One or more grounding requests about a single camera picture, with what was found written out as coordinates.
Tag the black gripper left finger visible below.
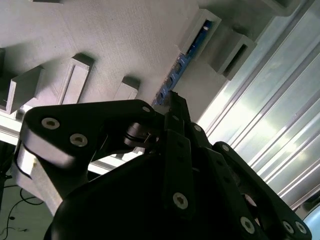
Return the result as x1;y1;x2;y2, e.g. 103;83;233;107
13;91;196;221

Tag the blue RAM stick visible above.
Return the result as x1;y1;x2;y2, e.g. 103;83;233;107
151;19;216;106

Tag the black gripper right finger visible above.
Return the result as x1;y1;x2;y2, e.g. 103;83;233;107
181;97;313;240

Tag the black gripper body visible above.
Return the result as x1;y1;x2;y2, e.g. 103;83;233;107
43;154;253;240

